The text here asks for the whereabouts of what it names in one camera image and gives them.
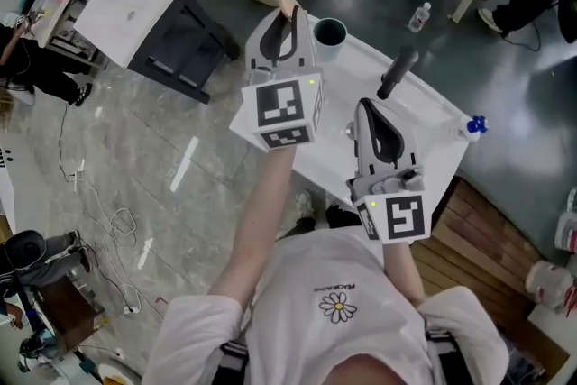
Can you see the person's white shoe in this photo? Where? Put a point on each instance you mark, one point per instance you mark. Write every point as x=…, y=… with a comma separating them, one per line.
x=305, y=207

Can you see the clear bottle with blue top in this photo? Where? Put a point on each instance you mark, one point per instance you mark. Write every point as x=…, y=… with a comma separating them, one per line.
x=473, y=128

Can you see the wooden platform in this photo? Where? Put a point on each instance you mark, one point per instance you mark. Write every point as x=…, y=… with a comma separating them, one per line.
x=478, y=248

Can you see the pink and white bag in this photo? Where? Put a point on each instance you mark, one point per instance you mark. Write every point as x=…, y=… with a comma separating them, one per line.
x=568, y=230
x=552, y=284

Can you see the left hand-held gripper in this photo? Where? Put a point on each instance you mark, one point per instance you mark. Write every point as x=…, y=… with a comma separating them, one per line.
x=279, y=103

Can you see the person's right forearm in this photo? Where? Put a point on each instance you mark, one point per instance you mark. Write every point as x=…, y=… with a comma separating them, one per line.
x=401, y=270

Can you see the teal cup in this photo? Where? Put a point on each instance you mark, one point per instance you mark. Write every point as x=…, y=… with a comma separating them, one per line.
x=330, y=43

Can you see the clear plastic water bottle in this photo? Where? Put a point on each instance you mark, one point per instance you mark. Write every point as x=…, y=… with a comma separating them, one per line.
x=419, y=18

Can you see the person's white t-shirt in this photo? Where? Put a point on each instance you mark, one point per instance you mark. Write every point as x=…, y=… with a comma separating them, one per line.
x=315, y=329

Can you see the white shelf cart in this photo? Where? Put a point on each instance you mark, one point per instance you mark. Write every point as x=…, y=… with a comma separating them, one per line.
x=54, y=13

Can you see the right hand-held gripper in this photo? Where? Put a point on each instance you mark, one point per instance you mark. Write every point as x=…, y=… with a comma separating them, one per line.
x=401, y=216

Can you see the white counter with black frame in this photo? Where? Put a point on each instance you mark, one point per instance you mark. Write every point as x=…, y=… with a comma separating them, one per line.
x=130, y=13

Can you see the person's left forearm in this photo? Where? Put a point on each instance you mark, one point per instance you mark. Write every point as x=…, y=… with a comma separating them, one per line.
x=261, y=216

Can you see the white tray table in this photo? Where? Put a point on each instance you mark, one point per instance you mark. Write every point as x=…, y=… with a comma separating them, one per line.
x=428, y=121

